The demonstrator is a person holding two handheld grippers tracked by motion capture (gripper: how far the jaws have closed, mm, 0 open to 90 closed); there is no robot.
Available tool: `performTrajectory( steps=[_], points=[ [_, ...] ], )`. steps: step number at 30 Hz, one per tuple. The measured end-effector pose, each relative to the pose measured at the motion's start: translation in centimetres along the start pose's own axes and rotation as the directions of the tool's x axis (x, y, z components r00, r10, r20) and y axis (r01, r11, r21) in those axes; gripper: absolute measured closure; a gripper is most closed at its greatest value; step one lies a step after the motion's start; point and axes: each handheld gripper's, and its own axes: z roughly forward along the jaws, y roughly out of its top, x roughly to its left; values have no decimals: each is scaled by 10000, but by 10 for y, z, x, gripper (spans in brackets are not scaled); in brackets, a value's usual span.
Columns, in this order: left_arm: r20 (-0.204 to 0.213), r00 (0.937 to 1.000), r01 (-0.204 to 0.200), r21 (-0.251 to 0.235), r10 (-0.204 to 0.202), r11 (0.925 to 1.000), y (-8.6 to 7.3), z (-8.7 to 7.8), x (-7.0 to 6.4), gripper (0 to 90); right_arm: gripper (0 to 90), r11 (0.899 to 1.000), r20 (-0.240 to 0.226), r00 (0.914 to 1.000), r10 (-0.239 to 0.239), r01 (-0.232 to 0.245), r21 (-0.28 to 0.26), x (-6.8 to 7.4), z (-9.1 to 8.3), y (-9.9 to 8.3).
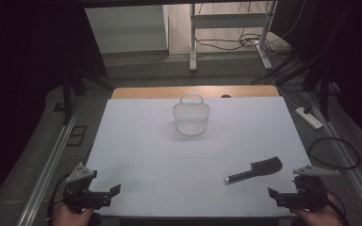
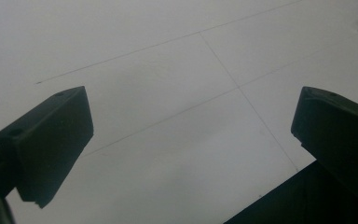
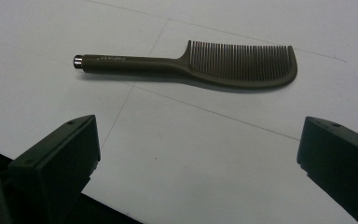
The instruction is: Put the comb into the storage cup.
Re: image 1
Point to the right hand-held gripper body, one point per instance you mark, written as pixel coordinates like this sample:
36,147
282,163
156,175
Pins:
308,194

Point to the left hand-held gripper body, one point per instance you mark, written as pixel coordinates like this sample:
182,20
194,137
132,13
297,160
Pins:
79,196

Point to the white plastic basket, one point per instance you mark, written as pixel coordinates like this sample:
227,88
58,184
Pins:
191,117

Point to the person's left hand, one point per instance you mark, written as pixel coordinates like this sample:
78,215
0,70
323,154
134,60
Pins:
70,217

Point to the person's right hand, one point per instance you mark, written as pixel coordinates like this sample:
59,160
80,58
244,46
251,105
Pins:
320,217

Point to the white table cover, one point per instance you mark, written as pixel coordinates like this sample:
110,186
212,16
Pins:
201,185

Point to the white power strip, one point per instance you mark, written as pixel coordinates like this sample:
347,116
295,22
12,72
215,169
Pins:
309,118

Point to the black plug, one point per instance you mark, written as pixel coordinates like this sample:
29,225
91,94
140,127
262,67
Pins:
307,110

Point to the black tripod stand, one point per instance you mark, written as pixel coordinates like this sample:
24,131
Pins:
67,97
322,91

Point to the wooden table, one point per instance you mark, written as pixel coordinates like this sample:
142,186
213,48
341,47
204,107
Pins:
157,92

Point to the metal floor rail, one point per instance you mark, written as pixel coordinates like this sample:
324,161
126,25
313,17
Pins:
347,160
48,171

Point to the white desk frame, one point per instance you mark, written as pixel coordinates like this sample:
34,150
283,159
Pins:
229,21

